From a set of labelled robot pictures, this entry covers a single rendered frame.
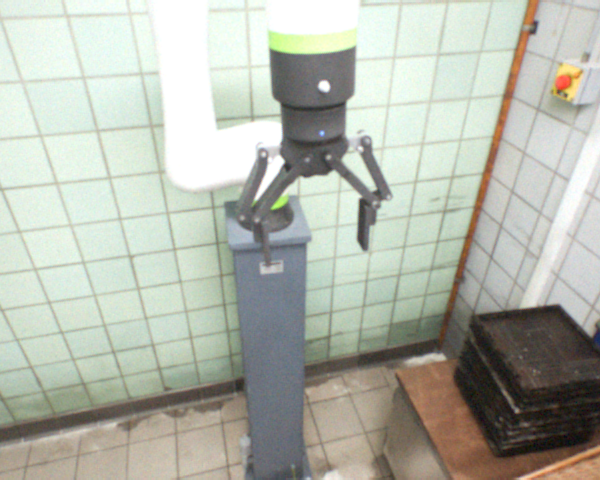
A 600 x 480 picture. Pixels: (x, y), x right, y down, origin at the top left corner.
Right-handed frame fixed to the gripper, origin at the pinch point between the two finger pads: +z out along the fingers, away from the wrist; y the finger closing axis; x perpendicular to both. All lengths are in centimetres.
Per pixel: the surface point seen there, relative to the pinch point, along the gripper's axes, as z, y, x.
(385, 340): 132, -57, -95
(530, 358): 62, -63, -19
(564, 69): 0, -88, -65
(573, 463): 74, -63, 3
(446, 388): 90, -52, -34
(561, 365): 62, -70, -15
